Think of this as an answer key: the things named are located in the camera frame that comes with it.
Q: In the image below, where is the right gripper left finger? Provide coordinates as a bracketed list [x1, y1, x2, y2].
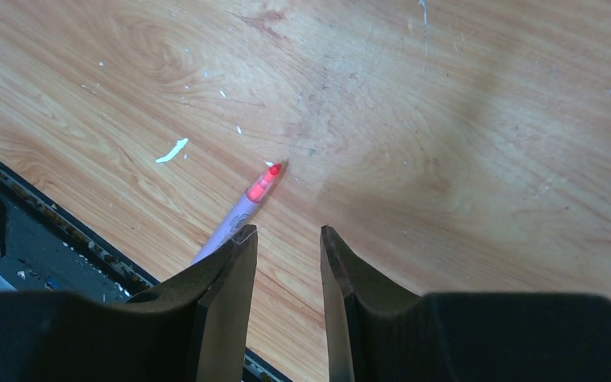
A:
[0, 224, 258, 381]

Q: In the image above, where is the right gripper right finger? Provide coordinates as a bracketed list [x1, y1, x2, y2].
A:
[321, 226, 611, 381]

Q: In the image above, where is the purple pen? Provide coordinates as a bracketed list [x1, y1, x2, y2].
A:
[191, 162, 283, 265]

